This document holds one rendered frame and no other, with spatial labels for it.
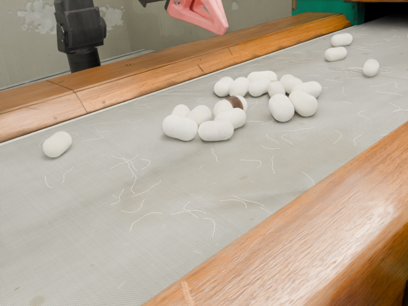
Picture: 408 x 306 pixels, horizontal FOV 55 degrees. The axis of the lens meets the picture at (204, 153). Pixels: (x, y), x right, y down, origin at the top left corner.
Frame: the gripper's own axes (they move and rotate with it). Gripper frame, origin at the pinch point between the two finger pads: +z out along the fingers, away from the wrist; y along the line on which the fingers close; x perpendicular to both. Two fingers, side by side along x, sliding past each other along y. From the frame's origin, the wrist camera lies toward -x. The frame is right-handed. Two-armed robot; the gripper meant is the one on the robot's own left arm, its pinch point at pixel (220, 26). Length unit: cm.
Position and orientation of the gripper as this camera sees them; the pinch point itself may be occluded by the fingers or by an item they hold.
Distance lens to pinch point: 47.9
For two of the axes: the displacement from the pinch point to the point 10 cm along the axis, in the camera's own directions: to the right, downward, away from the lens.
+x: -3.5, 5.1, 7.9
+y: 7.4, -3.6, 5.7
